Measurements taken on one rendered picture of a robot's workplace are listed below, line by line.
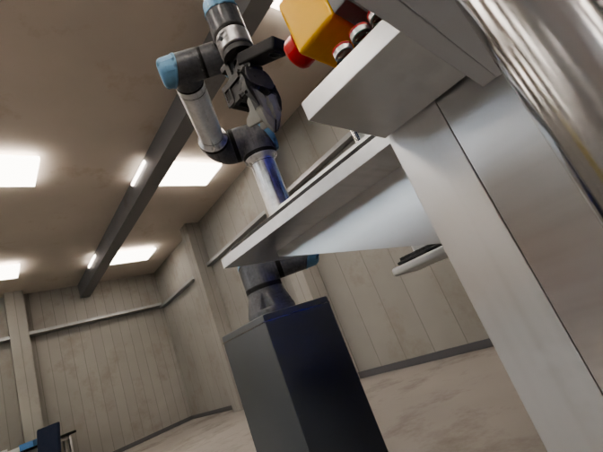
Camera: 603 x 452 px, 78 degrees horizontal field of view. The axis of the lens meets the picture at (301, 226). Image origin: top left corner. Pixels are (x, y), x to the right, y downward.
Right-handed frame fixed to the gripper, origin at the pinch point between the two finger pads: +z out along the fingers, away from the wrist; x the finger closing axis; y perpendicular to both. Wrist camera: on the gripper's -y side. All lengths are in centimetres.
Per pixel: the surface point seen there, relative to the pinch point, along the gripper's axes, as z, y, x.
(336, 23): 12.9, -28.4, 21.2
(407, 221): 30.5, -17.7, 3.3
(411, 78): 22.8, -32.0, 20.7
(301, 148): -202, 241, -346
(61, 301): -218, 886, -190
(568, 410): 54, -28, 14
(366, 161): 22.9, -20.1, 11.7
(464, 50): 24.5, -36.6, 22.0
